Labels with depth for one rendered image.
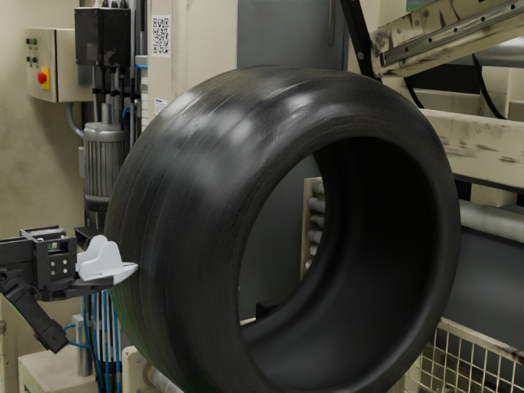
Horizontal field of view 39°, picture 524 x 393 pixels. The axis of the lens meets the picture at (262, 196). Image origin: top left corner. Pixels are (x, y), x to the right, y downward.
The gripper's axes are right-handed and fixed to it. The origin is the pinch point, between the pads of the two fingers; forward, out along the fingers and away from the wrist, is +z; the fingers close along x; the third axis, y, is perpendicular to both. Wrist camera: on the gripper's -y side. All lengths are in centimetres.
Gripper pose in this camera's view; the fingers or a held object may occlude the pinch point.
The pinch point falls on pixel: (129, 272)
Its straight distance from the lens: 104.7
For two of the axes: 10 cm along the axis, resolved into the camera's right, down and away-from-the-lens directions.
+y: 0.2, -9.8, -2.2
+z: 8.3, -1.0, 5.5
